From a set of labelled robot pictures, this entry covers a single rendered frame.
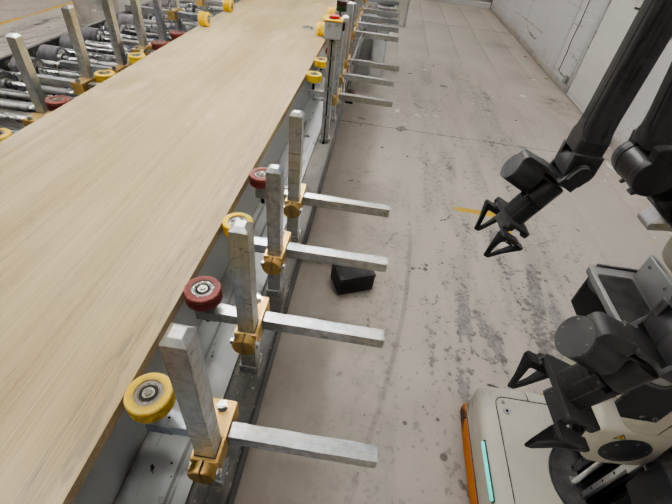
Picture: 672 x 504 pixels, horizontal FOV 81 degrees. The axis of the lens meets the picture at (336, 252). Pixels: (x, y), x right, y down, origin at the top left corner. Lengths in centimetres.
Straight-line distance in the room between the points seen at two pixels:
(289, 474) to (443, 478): 57
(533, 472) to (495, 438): 14
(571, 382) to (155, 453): 84
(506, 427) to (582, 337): 104
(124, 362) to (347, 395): 114
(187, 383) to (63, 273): 54
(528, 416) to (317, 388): 82
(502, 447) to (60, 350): 129
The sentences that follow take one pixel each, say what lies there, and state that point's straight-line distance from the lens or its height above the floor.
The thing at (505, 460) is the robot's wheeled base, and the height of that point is 28.
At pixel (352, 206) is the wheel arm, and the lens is 128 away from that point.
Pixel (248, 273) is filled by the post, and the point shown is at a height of 104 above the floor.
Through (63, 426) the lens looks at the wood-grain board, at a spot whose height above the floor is 90.
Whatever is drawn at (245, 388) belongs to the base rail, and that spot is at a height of 70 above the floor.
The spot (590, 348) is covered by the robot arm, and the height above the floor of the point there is 120.
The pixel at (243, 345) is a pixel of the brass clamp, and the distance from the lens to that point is 89.
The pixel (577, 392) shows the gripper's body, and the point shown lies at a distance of 67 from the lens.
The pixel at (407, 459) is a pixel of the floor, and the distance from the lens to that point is 174.
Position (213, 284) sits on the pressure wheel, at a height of 91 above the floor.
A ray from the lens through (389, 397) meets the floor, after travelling 183.
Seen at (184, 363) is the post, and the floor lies 112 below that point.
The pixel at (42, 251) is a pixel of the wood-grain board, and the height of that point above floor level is 90.
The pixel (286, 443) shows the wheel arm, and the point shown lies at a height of 82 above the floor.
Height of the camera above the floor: 157
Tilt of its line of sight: 41 degrees down
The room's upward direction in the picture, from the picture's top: 8 degrees clockwise
